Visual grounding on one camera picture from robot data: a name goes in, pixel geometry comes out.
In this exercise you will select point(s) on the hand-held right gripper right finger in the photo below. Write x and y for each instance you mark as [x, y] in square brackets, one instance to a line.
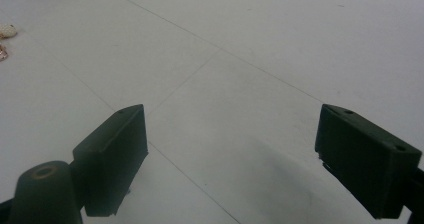
[366, 160]

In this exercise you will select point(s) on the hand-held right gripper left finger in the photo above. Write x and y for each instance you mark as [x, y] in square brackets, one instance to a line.
[110, 164]

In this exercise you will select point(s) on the gold jewelry piece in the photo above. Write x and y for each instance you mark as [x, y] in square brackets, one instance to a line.
[6, 31]

